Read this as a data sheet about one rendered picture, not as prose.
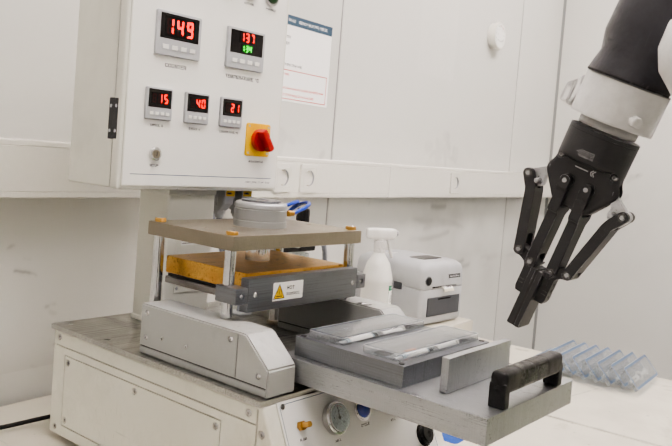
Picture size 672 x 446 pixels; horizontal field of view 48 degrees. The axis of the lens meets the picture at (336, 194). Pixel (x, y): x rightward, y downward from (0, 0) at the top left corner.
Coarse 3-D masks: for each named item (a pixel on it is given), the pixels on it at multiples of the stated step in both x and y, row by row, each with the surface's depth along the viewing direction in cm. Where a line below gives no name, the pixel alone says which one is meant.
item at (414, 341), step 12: (396, 336) 95; (408, 336) 96; (420, 336) 96; (432, 336) 97; (444, 336) 97; (456, 336) 98; (384, 348) 89; (396, 348) 89; (408, 348) 90; (420, 348) 90
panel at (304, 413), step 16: (288, 400) 92; (304, 400) 94; (320, 400) 96; (336, 400) 98; (288, 416) 91; (304, 416) 93; (320, 416) 95; (352, 416) 100; (368, 416) 101; (384, 416) 104; (288, 432) 90; (304, 432) 92; (320, 432) 94; (352, 432) 98; (368, 432) 101; (384, 432) 103; (400, 432) 106; (416, 432) 108
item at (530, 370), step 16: (544, 352) 91; (512, 368) 82; (528, 368) 84; (544, 368) 87; (560, 368) 91; (496, 384) 80; (512, 384) 81; (528, 384) 84; (560, 384) 91; (496, 400) 80
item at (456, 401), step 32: (288, 352) 97; (480, 352) 90; (320, 384) 91; (352, 384) 88; (384, 384) 86; (416, 384) 87; (448, 384) 84; (480, 384) 89; (544, 384) 91; (416, 416) 83; (448, 416) 80; (480, 416) 78; (512, 416) 82; (544, 416) 88
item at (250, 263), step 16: (176, 256) 111; (192, 256) 112; (208, 256) 113; (240, 256) 116; (256, 256) 112; (272, 256) 118; (288, 256) 120; (304, 256) 121; (176, 272) 110; (192, 272) 108; (208, 272) 106; (240, 272) 102; (256, 272) 102; (272, 272) 104; (288, 272) 107; (192, 288) 108; (208, 288) 106
